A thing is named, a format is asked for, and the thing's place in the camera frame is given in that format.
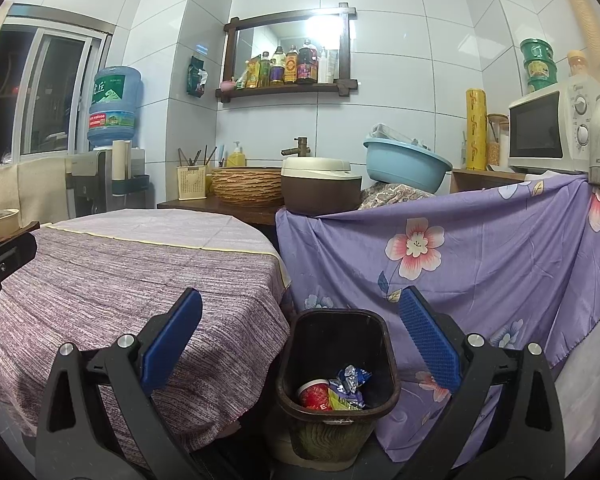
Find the brown patterned cloth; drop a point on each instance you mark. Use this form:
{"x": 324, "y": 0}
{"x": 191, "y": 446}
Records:
{"x": 390, "y": 195}

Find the brown bottle with yellow label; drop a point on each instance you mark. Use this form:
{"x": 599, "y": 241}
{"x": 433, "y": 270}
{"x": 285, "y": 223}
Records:
{"x": 291, "y": 67}

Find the small pink teapot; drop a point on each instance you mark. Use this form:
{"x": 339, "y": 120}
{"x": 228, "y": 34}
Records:
{"x": 227, "y": 85}

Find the bundle of dark chopsticks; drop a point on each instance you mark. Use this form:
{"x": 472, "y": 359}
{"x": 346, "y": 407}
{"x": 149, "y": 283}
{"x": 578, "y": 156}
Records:
{"x": 195, "y": 156}

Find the bronze faucet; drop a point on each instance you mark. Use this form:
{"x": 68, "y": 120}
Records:
{"x": 300, "y": 147}

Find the white microwave oven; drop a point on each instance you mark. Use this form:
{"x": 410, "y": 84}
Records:
{"x": 535, "y": 130}

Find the blue snack packet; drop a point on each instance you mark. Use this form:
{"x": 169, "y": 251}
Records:
{"x": 352, "y": 380}

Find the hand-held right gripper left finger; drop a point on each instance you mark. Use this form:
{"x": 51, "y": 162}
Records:
{"x": 172, "y": 342}

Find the red cylindrical canister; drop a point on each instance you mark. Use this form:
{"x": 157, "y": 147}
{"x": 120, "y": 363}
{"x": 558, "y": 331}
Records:
{"x": 312, "y": 396}

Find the dark bottle with pale label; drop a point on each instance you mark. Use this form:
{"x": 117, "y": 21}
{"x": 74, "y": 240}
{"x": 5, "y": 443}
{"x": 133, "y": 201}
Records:
{"x": 277, "y": 70}

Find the yellow sachet packet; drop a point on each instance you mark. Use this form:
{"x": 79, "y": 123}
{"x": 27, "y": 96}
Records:
{"x": 250, "y": 75}

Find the purple striped tablecloth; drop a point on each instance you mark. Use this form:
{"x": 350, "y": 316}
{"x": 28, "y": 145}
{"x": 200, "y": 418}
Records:
{"x": 130, "y": 285}

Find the yellow soap dispenser bottle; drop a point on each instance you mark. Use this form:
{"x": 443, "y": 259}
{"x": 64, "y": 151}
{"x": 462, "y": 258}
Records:
{"x": 236, "y": 159}

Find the yellow green packet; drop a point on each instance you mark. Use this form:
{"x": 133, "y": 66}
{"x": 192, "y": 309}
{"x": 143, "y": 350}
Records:
{"x": 342, "y": 404}

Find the blue water jug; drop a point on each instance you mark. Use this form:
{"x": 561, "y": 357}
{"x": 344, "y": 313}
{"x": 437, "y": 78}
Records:
{"x": 115, "y": 105}

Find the light blue plastic basin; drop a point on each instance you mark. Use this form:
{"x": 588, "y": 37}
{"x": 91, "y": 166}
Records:
{"x": 405, "y": 167}

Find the woven basket wash basin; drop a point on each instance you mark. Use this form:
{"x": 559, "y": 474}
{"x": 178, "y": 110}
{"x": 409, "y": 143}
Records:
{"x": 247, "y": 187}

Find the sliding glass window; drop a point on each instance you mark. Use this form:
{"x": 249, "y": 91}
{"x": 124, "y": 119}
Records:
{"x": 50, "y": 90}

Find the large dark sauce bottle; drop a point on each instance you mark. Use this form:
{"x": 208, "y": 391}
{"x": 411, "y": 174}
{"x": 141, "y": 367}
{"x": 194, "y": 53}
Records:
{"x": 306, "y": 65}

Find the dark trash bin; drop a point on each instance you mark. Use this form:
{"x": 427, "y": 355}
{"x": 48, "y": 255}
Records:
{"x": 337, "y": 340}

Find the brown and cream rice cooker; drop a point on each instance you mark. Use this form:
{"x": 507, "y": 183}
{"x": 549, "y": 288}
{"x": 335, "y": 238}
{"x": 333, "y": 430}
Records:
{"x": 320, "y": 187}

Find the yellow wrapped roll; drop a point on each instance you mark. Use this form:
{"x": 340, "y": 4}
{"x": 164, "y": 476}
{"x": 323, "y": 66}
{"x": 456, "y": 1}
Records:
{"x": 476, "y": 130}

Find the clear plastic bag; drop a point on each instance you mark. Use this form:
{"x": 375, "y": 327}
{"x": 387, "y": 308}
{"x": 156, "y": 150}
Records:
{"x": 390, "y": 132}

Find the wooden side cabinet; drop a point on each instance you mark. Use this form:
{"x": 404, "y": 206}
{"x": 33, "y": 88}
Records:
{"x": 485, "y": 180}

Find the plastic jar with orange contents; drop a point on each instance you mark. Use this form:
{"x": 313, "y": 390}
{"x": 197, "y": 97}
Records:
{"x": 577, "y": 65}

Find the beige cloth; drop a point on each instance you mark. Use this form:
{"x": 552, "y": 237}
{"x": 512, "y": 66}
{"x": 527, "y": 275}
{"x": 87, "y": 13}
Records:
{"x": 40, "y": 190}

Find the cream utensil holder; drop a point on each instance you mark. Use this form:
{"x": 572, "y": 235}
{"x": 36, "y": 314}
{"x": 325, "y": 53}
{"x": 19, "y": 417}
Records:
{"x": 191, "y": 183}

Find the green noodle bowl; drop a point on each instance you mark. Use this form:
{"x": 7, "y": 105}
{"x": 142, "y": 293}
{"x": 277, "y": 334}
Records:
{"x": 540, "y": 85}
{"x": 536, "y": 50}
{"x": 541, "y": 70}

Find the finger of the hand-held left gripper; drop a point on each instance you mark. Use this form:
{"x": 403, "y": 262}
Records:
{"x": 12, "y": 257}

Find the glass jar with cork lid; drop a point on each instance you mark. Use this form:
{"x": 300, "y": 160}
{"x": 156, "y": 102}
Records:
{"x": 497, "y": 142}

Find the purple floral cloth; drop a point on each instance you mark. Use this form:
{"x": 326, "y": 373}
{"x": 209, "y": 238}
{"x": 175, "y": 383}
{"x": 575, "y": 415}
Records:
{"x": 480, "y": 285}

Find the yellow green bottle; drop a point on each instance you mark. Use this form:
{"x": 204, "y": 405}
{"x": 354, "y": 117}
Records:
{"x": 265, "y": 72}

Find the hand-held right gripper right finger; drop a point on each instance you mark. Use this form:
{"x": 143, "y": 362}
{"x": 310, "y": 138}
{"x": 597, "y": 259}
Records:
{"x": 430, "y": 345}

